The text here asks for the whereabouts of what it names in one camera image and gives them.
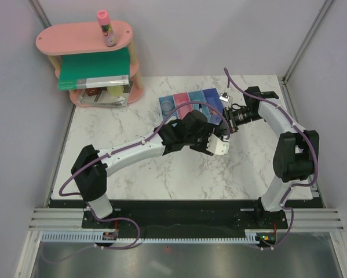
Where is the dark blue plastic bin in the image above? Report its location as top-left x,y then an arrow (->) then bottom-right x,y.
202,88 -> 224,125

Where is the light blue bin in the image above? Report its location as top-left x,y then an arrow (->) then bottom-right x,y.
159,95 -> 176,119
188,90 -> 211,118

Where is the pink plastic bin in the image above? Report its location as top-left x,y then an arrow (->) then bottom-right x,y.
173,92 -> 192,119

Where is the clear round pin jar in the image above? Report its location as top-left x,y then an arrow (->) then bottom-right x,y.
160,100 -> 174,115

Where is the pink capped bottle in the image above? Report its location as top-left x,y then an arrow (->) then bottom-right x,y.
96,10 -> 116,47

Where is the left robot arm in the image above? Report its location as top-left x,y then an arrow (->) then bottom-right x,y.
71,110 -> 229,228

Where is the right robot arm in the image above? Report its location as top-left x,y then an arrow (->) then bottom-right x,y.
222,86 -> 319,228

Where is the yellow cup on shelf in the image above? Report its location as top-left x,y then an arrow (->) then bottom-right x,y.
107,85 -> 124,97

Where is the green book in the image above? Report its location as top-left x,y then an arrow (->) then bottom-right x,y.
58,47 -> 130,91

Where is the brown toy on shelf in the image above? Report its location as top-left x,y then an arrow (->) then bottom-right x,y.
85,88 -> 100,97

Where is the pink wooden shelf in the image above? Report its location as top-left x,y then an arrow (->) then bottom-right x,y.
36,20 -> 144,107

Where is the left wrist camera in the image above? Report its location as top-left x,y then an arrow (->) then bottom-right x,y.
206,134 -> 229,155

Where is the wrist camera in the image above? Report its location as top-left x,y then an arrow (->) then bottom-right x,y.
206,134 -> 229,155
219,92 -> 232,104

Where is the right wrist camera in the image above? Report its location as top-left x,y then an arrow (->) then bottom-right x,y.
219,92 -> 232,104

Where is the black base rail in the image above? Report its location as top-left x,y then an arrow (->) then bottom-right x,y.
80,198 -> 326,241

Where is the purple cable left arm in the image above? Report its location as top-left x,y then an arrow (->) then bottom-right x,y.
41,101 -> 232,263

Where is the white cable duct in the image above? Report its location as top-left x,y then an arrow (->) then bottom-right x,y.
41,231 -> 268,244

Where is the aluminium frame post right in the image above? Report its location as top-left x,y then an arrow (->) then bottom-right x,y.
281,0 -> 336,86

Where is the aluminium frame post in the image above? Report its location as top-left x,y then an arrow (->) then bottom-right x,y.
281,0 -> 336,86
28,0 -> 52,28

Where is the aluminium frame post left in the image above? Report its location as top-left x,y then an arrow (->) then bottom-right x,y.
28,0 -> 52,28

